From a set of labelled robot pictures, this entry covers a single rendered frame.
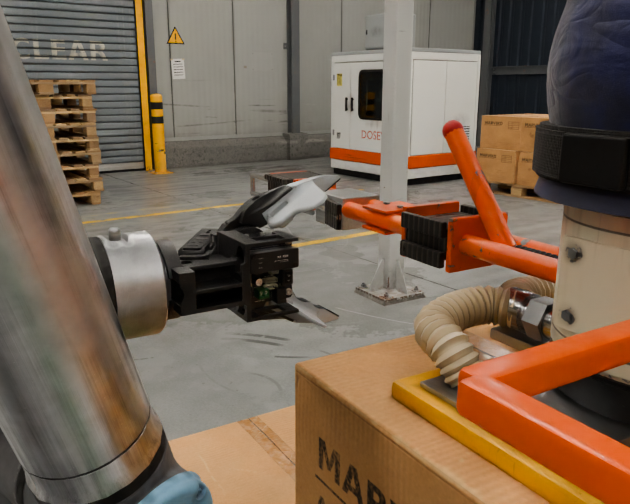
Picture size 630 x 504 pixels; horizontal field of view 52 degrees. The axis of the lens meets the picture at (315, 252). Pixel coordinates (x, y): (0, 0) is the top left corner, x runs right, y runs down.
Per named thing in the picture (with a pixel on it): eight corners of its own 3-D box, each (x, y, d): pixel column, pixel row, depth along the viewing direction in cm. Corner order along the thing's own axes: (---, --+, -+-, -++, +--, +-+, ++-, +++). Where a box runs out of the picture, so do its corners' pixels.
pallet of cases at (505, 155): (612, 195, 752) (621, 116, 730) (560, 204, 694) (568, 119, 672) (525, 183, 848) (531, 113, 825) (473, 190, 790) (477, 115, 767)
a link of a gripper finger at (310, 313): (348, 355, 65) (282, 317, 60) (317, 336, 70) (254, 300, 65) (363, 328, 65) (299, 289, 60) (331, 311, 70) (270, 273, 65)
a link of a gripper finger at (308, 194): (366, 184, 62) (298, 249, 59) (332, 177, 66) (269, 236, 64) (350, 159, 60) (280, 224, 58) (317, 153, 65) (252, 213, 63)
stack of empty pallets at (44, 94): (108, 203, 701) (98, 79, 669) (-2, 215, 639) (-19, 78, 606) (74, 188, 803) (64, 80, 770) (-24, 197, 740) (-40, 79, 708)
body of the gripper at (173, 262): (305, 314, 59) (179, 340, 53) (263, 289, 66) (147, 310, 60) (305, 232, 57) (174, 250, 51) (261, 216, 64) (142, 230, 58)
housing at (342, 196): (380, 226, 90) (381, 194, 89) (339, 231, 87) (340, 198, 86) (352, 217, 96) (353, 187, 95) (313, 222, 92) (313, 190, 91)
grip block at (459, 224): (509, 262, 73) (514, 211, 71) (443, 274, 68) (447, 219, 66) (457, 246, 79) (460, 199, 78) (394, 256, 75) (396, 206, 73)
